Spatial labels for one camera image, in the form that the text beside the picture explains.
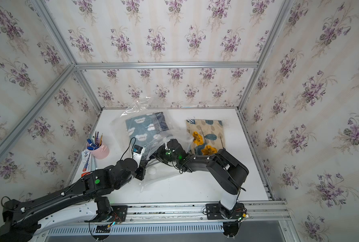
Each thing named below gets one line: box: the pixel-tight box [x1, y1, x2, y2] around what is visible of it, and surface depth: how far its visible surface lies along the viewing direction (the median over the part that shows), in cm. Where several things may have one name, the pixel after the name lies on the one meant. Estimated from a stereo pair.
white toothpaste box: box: [80, 150, 96, 177], surface depth 89 cm
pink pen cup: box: [85, 139, 110, 160], surface depth 89 cm
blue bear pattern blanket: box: [125, 111, 169, 148], surface depth 98 cm
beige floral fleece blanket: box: [186, 118, 225, 156], surface depth 103 cm
